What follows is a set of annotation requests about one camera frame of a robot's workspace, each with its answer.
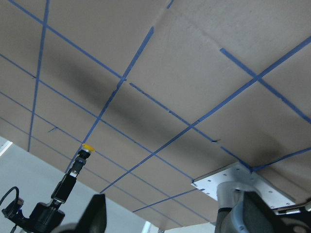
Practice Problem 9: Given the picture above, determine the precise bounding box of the yellow push button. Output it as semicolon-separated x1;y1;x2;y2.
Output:
75;144;95;165

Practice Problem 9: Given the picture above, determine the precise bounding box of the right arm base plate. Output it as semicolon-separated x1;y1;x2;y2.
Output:
191;162;295;209

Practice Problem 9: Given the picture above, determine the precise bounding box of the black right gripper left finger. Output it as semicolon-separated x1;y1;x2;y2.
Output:
60;194;107;233

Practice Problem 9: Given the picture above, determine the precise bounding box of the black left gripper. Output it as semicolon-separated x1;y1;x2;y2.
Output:
29;159;86;232

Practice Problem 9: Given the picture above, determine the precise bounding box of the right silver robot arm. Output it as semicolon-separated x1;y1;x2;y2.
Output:
54;182;311;233

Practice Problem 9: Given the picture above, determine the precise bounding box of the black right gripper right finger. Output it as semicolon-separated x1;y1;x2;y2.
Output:
242;192;291;233

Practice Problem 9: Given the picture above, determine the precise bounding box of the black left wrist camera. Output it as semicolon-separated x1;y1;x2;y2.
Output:
2;198;24;221

